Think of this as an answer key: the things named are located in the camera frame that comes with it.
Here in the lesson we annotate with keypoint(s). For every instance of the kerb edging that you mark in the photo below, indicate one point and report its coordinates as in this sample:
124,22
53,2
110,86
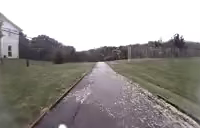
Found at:
59,97

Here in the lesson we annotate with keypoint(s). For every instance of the robot's own part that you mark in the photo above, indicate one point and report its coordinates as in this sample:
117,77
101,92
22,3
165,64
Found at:
62,126

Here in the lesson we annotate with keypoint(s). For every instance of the row of trees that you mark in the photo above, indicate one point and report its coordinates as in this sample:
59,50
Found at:
98,53

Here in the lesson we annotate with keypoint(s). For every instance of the wet dark asphalt path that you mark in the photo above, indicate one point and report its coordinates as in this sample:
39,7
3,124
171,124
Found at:
103,96

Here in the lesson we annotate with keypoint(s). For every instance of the dark bush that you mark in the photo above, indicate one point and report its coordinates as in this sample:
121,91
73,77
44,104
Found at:
58,58

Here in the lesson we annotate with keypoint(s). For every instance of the grass strip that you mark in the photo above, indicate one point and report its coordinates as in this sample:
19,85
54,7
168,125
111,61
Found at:
24,86
174,76

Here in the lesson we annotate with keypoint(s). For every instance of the white house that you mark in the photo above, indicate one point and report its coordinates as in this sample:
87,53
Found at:
8,41

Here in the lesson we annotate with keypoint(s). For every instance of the pale post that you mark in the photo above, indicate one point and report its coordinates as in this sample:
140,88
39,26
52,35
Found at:
129,52

